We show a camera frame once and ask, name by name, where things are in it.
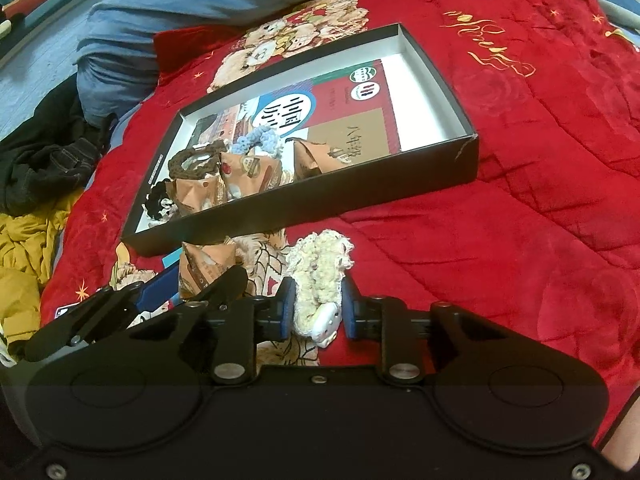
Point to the yellow cloth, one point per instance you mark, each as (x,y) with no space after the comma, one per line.
(25,260)

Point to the cream knitted scrunchie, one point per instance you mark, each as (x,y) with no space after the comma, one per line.
(320,265)

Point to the tan snack packet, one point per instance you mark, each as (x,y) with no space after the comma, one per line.
(250,170)
(192,200)
(320,157)
(207,265)

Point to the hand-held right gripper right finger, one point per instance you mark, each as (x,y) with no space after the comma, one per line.
(350,310)

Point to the light blue scrunchie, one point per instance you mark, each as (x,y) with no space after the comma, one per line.
(250,140)

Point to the history textbook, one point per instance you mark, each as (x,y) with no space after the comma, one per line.
(345,105)

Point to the blue pillow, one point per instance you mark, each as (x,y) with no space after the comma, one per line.
(200,5)

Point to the black clothing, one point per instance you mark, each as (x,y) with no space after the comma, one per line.
(45,160)

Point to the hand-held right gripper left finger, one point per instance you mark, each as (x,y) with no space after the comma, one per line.
(286,310)

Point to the light blue bed sheet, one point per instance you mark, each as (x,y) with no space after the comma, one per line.
(45,55)

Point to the shallow black cardboard box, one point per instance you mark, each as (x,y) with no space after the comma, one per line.
(350,195)

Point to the brown scrunchie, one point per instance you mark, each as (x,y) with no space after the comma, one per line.
(175,165)

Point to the black scrunchie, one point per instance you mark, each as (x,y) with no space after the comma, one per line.
(156,195)

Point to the red teddy bear blanket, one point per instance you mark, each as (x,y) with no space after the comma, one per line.
(500,185)

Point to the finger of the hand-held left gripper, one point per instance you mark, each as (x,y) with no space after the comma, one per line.
(157,290)
(227,285)

